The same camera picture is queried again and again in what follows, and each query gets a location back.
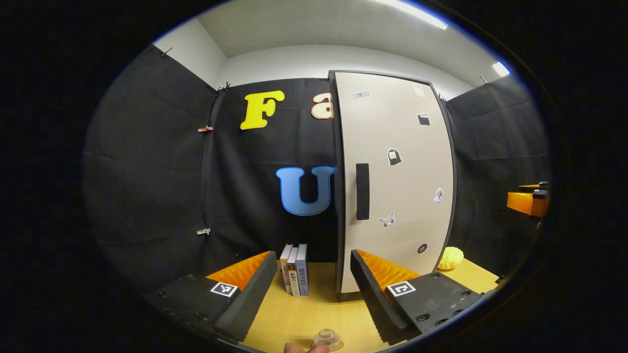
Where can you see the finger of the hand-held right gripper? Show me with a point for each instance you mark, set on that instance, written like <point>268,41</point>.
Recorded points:
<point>525,203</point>
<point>532,186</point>

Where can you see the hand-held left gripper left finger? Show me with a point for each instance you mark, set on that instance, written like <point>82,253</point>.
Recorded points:
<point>248,299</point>

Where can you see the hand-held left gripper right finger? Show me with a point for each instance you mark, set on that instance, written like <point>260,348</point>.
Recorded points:
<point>375,294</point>

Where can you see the clear plastic bottle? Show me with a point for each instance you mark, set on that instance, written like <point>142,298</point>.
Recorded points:
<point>327,337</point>

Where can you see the dark grey cabinet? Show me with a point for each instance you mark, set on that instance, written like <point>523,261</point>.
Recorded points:
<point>336,196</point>

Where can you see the beige book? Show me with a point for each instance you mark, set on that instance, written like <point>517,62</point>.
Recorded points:
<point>284,269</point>

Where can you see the white and black book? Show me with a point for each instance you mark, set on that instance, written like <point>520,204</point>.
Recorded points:
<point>293,272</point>

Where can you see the blue book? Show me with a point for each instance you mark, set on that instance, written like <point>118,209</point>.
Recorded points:
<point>303,269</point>

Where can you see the white clip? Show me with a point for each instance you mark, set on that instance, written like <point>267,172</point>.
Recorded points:
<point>203,231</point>

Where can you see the yellow lumpy ball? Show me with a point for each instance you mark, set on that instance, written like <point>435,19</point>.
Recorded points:
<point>450,258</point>

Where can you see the short ceiling light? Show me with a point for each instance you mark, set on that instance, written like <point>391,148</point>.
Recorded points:
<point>501,69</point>

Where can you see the black backdrop cloth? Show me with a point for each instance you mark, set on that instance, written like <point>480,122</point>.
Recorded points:
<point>147,171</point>

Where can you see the pink clip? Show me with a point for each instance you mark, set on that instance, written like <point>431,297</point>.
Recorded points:
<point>205,129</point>

